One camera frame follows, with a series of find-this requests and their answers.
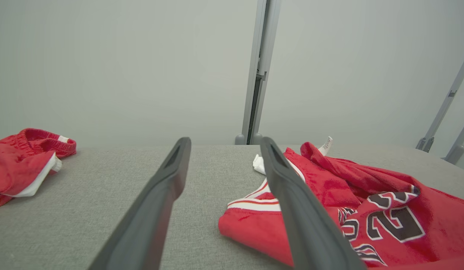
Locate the red shorts white stripe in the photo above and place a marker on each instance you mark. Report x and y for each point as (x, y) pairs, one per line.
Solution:
(18, 165)

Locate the grey cylinder post foot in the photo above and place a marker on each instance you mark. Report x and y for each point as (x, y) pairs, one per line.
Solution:
(239, 139)
(257, 138)

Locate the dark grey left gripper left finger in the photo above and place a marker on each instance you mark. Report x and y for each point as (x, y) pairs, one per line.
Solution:
(149, 217)

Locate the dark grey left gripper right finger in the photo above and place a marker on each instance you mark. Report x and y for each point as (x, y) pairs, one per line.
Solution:
(307, 225)

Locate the grey upright partition post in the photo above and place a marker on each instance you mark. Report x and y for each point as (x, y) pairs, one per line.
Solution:
(263, 56)

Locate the grey diagonal partition brace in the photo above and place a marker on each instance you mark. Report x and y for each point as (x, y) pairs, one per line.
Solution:
(443, 107)
(458, 148)

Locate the grey fabric upholstered surface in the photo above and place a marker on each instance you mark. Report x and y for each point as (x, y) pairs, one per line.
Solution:
(104, 180)

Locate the red Bulls 23 jersey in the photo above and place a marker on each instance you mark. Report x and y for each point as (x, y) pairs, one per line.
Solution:
(329, 187)

